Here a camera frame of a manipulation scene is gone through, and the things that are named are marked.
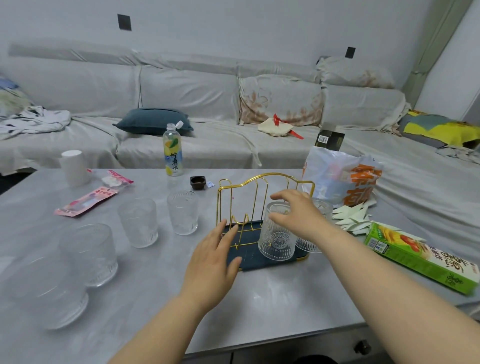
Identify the person's left hand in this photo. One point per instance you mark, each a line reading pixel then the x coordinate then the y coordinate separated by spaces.
pixel 208 275

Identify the person's right hand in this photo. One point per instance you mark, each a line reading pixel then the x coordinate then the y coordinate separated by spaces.
pixel 305 217

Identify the person's left thumb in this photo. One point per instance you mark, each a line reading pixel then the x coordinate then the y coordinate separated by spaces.
pixel 234 267

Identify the person's right thumb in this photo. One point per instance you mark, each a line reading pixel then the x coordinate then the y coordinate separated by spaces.
pixel 279 218

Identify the person's left middle finger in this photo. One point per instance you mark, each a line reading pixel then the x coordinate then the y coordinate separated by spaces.
pixel 218 235

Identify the clear embossed drinking glass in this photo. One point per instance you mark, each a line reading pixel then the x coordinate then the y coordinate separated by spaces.
pixel 48 296
pixel 276 242
pixel 138 224
pixel 323 210
pixel 183 213
pixel 92 257

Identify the person's right forearm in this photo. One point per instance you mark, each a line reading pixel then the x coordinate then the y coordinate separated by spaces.
pixel 382 296

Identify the person's left forearm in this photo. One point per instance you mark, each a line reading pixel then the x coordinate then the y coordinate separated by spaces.
pixel 165 333

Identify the dark blue rack tray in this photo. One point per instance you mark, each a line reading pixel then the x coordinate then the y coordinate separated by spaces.
pixel 247 258

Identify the small brown plastic cup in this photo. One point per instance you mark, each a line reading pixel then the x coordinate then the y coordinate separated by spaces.
pixel 198 182

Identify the white orange plastic bag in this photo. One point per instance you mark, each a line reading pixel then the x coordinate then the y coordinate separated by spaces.
pixel 339 176

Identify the pile of white paper pieces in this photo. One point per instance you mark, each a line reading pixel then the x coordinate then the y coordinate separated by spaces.
pixel 354 221

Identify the cream pouch with red ribbon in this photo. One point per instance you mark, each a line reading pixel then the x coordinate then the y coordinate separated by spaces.
pixel 275 128

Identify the lemon drink plastic bottle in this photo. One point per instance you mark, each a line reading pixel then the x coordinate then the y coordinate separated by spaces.
pixel 173 155

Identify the dark cardboard box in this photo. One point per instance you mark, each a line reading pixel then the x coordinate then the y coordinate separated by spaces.
pixel 330 140

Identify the clear packet with pink strip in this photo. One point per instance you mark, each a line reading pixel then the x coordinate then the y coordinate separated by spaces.
pixel 112 178

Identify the large floral beige cushion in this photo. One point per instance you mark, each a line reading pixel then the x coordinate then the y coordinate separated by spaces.
pixel 281 98

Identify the dark teal cushion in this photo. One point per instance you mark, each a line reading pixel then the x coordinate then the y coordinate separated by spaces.
pixel 152 120

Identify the pink flat packet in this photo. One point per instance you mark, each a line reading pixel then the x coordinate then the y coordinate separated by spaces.
pixel 85 201

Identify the grey covered sofa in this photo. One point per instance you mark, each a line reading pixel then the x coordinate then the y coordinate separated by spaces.
pixel 210 92

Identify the green drink carton box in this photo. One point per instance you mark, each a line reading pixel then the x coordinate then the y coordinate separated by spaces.
pixel 420 258

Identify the dark metal drawer knob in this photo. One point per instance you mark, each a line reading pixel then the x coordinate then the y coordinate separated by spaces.
pixel 362 347

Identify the white paper cup stack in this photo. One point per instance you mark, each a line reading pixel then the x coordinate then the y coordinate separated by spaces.
pixel 74 168

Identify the small floral beige cushion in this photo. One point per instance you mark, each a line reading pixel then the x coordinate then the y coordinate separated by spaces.
pixel 352 73

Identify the yellow grey blanket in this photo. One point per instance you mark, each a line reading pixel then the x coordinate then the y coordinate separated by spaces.
pixel 440 129

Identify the white patterned garment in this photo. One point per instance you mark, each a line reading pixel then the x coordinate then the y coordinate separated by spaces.
pixel 33 120

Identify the pale green curtain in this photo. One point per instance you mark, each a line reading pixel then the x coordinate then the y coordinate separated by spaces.
pixel 431 52

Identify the blue patterned pillow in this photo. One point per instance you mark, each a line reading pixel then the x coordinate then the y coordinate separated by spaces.
pixel 11 98

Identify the black wall socket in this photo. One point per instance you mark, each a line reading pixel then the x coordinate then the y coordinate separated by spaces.
pixel 350 52
pixel 124 22

